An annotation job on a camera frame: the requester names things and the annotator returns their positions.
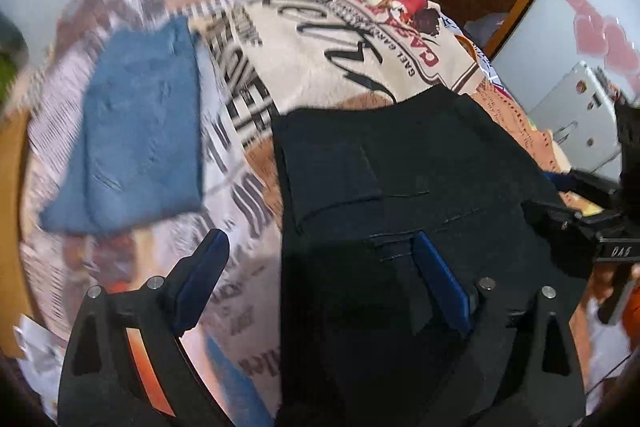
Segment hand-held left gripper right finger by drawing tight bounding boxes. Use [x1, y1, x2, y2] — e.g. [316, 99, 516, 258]
[412, 231, 586, 427]

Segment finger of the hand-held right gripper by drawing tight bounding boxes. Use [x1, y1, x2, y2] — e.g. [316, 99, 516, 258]
[547, 169, 623, 202]
[522, 202, 621, 278]

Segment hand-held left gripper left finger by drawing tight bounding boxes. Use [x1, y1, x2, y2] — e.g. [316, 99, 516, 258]
[57, 228, 231, 427]

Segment black pants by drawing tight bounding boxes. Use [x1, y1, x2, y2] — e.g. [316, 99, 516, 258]
[272, 84, 588, 427]

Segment yellow brown plush blanket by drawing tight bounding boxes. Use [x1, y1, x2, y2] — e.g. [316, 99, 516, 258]
[550, 142, 601, 215]

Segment white cabinet with holes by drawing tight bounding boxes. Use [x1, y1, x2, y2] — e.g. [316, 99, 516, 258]
[529, 61, 626, 180]

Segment folded blue jeans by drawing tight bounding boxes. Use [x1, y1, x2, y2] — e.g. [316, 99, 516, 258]
[39, 14, 206, 238]

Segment comic print sheet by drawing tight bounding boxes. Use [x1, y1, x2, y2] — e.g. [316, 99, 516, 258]
[440, 14, 507, 94]

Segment white bed sheet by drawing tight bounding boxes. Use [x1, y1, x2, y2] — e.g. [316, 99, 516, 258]
[12, 314, 68, 413]

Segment brown wooden board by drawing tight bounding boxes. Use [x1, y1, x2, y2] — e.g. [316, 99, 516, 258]
[0, 114, 38, 360]

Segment newspaper print blanket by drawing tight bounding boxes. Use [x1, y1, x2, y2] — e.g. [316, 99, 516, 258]
[20, 0, 571, 413]

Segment pink wall sticker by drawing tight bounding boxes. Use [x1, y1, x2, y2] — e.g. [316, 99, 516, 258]
[546, 0, 640, 80]

